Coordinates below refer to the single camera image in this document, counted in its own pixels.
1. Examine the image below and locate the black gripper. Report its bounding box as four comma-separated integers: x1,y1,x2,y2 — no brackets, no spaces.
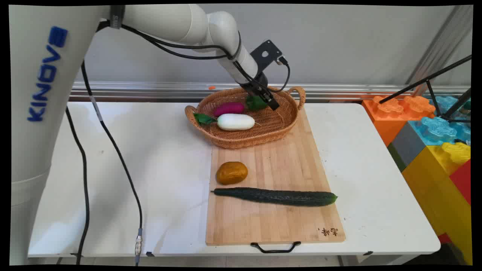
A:
241,73,281,111

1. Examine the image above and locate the brown potato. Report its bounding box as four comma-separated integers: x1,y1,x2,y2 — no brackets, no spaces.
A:
216,161,249,185

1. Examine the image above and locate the green pepper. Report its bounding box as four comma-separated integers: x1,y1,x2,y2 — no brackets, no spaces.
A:
246,95,268,111

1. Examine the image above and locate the white radish with leaf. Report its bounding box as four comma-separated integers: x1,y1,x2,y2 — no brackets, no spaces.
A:
193,112,261,131

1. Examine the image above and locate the purple sweet potato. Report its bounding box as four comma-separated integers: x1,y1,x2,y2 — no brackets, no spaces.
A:
213,102,245,117

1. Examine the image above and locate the woven wicker basket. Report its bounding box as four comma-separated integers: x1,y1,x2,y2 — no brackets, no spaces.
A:
185,86,306,149

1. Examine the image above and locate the dark green cucumber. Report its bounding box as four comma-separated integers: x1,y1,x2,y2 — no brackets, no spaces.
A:
211,187,338,207

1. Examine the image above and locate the big orange toy block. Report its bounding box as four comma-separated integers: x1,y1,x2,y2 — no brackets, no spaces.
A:
362,95,436,147

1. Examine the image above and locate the wooden cutting board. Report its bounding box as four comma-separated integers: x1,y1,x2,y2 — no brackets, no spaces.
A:
205,107,346,246

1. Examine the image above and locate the big grey toy block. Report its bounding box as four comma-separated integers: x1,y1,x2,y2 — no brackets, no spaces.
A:
388,121,427,172

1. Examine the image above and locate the black tripod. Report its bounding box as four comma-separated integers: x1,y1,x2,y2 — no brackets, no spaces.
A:
378,55,472,123

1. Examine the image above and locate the big blue toy block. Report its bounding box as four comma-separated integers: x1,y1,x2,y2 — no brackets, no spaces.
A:
409,96,471,146

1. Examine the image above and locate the big yellow toy block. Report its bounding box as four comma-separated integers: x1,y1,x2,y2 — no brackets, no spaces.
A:
402,142,473,264

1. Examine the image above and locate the big red toy block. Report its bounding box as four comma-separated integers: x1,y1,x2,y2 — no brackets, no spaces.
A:
449,160,471,206

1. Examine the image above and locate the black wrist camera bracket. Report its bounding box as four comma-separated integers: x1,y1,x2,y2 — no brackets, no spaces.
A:
250,39,284,72

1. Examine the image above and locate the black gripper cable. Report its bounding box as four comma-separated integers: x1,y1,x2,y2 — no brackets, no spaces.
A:
96,22,264,89

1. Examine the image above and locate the horizontal aluminium rail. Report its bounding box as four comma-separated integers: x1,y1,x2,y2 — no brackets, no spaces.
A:
70,81,471,102

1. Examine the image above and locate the black cable with metal connector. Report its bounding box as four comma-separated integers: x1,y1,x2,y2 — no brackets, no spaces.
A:
80,60,143,266

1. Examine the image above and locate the grey cable strap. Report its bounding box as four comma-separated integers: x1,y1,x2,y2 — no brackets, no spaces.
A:
110,5,125,29

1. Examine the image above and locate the thick black cable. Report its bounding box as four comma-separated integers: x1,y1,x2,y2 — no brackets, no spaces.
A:
65,107,90,265

